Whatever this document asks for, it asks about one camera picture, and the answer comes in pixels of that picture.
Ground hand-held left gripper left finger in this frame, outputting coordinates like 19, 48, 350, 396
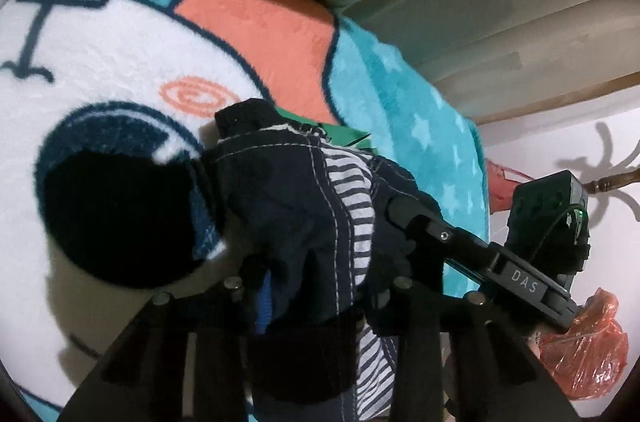
60, 259, 274, 422

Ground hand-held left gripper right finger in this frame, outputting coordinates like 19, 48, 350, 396
367, 275, 571, 422

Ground beige padded headboard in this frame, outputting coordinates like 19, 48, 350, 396
345, 0, 640, 125

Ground red cloth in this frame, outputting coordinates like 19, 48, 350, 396
487, 159, 532, 215

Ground striped navy pants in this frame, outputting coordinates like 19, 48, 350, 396
200, 100, 451, 422

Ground orange plastic bag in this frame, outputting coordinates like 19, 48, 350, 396
537, 287, 630, 400

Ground teal cartoon printed blanket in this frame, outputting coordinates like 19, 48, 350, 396
0, 0, 491, 422

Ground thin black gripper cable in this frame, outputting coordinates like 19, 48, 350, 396
530, 207, 577, 264

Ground wooden coat rack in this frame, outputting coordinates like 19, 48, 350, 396
585, 166, 640, 196

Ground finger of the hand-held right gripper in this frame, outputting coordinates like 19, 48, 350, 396
385, 195, 502, 274

